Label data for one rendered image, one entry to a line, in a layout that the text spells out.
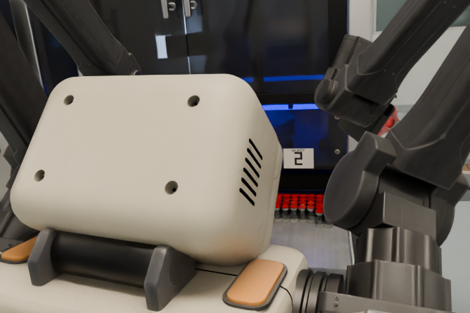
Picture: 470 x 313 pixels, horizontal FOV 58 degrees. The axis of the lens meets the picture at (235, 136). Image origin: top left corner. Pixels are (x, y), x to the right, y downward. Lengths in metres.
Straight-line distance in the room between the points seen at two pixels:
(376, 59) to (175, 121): 0.32
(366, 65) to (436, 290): 0.31
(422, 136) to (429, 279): 0.12
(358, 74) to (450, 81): 0.20
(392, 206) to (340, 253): 0.65
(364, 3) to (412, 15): 0.61
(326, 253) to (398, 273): 0.68
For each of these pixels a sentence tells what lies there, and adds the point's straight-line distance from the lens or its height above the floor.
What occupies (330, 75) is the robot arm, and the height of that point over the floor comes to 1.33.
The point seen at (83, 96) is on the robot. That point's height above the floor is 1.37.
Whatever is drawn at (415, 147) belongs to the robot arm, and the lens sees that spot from 0.41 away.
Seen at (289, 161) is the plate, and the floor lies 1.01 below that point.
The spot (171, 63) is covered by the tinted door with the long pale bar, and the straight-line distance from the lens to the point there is 1.24.
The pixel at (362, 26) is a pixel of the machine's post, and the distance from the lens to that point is 1.15.
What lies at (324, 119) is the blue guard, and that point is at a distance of 1.19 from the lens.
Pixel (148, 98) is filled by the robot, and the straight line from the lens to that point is 0.36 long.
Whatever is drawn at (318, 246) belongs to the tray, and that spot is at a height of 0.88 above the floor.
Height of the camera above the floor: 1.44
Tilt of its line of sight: 17 degrees down
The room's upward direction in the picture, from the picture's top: 4 degrees counter-clockwise
